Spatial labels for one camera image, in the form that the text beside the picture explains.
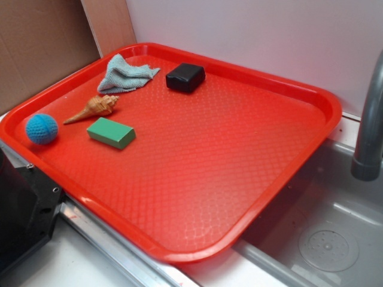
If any grey toy sink basin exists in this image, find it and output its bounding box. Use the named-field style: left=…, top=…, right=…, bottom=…
left=234, top=140, right=382, bottom=286

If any grey sink faucet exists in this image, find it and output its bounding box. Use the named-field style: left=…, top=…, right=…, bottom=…
left=351, top=54, right=382, bottom=181

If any light blue cloth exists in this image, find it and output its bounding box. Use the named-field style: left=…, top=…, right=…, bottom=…
left=97, top=54, right=160, bottom=94

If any black rectangular block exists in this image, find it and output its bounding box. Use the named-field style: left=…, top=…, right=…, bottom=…
left=166, top=63, right=206, bottom=93

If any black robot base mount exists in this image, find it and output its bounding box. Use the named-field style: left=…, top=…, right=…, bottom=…
left=1, top=151, right=64, bottom=276

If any red plastic tray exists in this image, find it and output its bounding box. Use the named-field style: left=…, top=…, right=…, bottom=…
left=1, top=43, right=342, bottom=264

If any green rectangular block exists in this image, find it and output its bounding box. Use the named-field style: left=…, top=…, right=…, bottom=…
left=87, top=117, right=136, bottom=149

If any blue crochet ball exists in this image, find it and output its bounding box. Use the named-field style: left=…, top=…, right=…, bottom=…
left=25, top=114, right=58, bottom=145

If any round sink drain cover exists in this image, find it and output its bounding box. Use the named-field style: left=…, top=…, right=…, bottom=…
left=299, top=224, right=359, bottom=272

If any brown cardboard panel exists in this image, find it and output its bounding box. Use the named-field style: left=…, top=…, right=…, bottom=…
left=1, top=1, right=99, bottom=114

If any tan conch seashell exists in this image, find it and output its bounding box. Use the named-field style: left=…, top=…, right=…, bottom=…
left=63, top=95, right=120, bottom=124

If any light wooden board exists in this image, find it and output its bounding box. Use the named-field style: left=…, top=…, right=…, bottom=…
left=81, top=0, right=136, bottom=57

